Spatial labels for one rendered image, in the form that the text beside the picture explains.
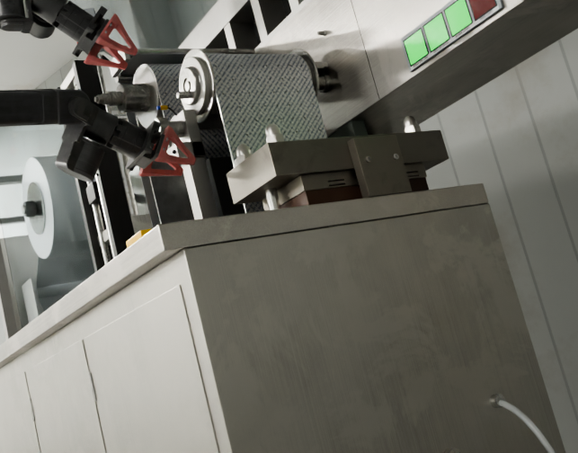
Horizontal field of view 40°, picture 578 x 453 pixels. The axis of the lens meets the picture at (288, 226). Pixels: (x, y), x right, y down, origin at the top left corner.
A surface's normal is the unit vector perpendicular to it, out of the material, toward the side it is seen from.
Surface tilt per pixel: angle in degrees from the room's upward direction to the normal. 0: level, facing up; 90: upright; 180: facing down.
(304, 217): 90
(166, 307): 90
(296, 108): 90
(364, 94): 90
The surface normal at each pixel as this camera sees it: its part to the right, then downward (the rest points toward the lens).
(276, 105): 0.50, -0.28
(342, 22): -0.83, 0.12
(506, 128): -0.65, 0.04
